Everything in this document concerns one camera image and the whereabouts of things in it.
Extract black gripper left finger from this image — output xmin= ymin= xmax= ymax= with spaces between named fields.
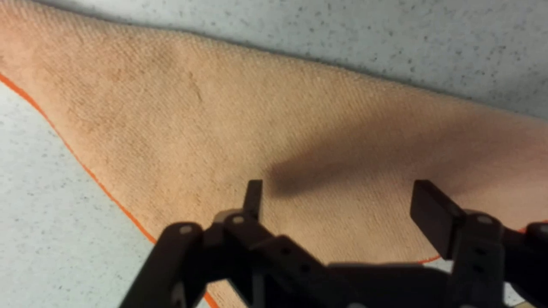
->
xmin=119 ymin=179 xmax=331 ymax=308

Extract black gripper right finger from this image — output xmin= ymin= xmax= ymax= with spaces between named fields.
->
xmin=410 ymin=179 xmax=548 ymax=308

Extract orange microfiber towel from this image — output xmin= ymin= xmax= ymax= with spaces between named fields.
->
xmin=0 ymin=0 xmax=548 ymax=308

